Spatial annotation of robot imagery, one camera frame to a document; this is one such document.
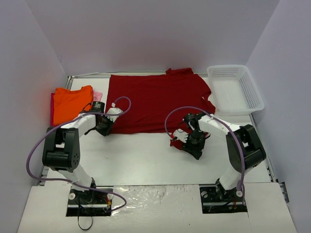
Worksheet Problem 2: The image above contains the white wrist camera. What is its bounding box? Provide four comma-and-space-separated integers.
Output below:
106, 107, 123, 123
170, 129, 190, 144

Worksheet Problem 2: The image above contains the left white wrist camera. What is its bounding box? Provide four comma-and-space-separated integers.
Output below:
106, 107, 123, 123

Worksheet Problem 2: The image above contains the folded light pink t-shirt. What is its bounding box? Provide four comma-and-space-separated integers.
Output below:
93, 91, 103, 101

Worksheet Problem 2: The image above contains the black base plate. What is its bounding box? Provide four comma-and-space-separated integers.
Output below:
199, 185, 247, 214
66, 188, 114, 217

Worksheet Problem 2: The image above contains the thin black cable loop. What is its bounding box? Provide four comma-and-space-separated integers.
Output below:
77, 205, 94, 231

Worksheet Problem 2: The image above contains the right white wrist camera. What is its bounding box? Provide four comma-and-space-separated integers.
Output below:
170, 129, 190, 144

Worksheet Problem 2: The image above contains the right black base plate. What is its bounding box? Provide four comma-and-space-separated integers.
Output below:
199, 185, 247, 214

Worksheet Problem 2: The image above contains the aluminium table frame rail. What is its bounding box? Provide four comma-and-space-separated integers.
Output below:
65, 71, 166, 89

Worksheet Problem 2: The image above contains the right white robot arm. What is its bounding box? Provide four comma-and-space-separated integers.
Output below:
175, 113, 266, 200

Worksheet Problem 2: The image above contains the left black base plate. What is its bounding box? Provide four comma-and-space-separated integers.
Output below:
66, 188, 114, 217

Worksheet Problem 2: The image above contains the folded orange t-shirt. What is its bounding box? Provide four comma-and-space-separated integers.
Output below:
52, 85, 93, 126

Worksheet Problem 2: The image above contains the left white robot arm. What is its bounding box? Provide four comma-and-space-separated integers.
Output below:
42, 101, 123, 203

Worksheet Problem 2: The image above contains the dark red t-shirt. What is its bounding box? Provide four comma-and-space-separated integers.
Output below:
106, 68, 216, 134

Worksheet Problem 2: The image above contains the white plastic basket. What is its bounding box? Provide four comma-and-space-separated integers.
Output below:
207, 65, 264, 116

